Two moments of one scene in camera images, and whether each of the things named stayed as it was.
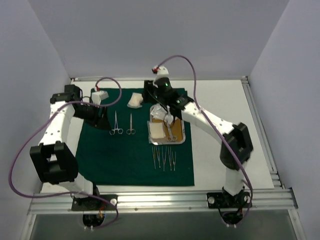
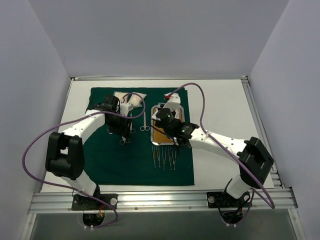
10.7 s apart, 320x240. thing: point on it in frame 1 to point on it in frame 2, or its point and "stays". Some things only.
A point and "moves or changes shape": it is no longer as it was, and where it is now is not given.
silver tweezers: x=164 y=161 stays
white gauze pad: x=136 y=100 stays
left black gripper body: x=97 y=115 to x=120 y=128
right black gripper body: x=163 y=105 to x=155 y=116
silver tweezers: x=170 y=158 stays
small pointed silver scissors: x=170 y=138 moves or changes shape
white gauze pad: x=157 y=130 to x=120 y=95
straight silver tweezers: x=154 y=154 stays
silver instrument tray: x=164 y=129 stays
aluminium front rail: x=261 y=199 stays
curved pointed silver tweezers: x=158 y=156 stays
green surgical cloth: x=122 y=156 stays
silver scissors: x=130 y=131 moves or changes shape
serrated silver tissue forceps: x=174 y=161 stays
